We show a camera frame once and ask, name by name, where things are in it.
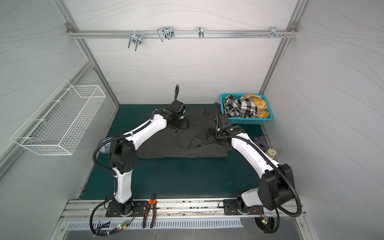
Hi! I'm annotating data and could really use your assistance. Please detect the grey pinstriped long sleeve shirt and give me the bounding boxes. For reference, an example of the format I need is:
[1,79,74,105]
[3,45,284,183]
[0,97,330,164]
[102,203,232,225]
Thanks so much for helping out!
[137,109,233,159]

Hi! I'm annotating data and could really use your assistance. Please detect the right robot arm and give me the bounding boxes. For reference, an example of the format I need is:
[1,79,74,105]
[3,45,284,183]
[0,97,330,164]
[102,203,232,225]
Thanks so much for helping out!
[207,114,302,216]

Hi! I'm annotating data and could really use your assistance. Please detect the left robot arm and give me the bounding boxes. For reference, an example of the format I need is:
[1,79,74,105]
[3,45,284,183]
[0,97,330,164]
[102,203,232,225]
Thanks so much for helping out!
[109,100,186,212]

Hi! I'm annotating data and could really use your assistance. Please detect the teal plastic basket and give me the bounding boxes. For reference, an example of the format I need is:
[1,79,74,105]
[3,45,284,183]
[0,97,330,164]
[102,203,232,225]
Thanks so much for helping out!
[220,94,274,125]

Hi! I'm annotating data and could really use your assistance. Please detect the black white checked shirt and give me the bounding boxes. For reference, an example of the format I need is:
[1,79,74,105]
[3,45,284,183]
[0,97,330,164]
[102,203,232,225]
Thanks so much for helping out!
[223,95,257,118]

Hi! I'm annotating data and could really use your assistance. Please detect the dark purple plastic object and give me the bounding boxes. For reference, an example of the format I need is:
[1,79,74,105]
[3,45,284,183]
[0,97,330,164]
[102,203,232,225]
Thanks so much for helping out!
[255,135,270,152]

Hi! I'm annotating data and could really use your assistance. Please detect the yellow patterned shirt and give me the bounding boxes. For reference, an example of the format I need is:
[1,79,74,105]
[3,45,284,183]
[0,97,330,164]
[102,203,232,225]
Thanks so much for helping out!
[244,95,270,119]

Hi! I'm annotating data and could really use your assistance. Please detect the cream tape roll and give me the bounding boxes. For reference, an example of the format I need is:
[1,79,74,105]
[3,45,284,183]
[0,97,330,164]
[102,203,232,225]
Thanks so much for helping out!
[266,148,277,160]

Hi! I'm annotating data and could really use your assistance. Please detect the blue white ceramic plate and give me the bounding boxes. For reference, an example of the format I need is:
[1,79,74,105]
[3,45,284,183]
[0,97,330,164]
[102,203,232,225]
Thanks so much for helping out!
[98,137,112,154]

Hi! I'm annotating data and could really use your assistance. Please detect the metal clamp hook middle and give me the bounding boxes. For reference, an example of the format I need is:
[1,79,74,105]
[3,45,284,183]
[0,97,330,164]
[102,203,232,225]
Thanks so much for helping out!
[157,27,175,42]

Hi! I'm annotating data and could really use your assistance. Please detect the metal clamp hook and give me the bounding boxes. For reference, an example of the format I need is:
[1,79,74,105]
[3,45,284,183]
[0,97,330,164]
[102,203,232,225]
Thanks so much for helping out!
[128,32,142,51]
[157,27,175,42]

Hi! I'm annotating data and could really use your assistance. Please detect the metal clamp hook left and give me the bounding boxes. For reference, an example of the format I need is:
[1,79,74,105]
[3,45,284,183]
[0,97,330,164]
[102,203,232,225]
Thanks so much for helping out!
[128,32,142,51]

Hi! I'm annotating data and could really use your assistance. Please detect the orange black pliers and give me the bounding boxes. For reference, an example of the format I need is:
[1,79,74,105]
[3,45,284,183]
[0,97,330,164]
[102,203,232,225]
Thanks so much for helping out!
[142,193,157,229]

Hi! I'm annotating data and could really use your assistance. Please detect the white slotted vent strip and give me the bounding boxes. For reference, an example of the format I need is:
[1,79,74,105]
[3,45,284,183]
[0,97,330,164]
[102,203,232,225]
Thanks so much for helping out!
[67,218,244,231]

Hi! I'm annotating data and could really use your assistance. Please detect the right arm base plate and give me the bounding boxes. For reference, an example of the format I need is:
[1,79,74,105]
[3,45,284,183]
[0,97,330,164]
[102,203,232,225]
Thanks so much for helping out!
[218,198,264,216]

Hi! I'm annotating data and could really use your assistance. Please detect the metal ring clip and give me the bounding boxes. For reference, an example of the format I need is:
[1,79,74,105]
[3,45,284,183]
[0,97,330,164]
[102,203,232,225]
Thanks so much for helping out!
[198,27,204,39]

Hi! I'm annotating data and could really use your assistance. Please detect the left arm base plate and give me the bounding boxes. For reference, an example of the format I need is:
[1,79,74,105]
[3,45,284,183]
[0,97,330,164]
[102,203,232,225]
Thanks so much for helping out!
[105,201,148,218]

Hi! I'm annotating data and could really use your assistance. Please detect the metal bracket hook right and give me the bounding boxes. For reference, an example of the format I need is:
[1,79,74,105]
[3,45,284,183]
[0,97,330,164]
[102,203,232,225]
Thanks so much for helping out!
[260,27,287,39]

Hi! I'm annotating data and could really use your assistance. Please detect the white wire wall basket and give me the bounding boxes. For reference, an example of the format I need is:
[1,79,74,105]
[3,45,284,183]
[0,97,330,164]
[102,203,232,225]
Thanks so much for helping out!
[10,80,106,156]

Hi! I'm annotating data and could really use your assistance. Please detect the aluminium crossbar rail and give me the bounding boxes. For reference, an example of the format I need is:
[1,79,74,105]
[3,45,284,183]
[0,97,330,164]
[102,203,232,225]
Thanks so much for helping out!
[67,29,298,40]

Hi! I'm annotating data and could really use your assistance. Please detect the left black cable bundle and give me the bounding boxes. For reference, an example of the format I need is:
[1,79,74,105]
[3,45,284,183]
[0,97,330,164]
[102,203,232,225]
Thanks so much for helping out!
[89,196,136,237]

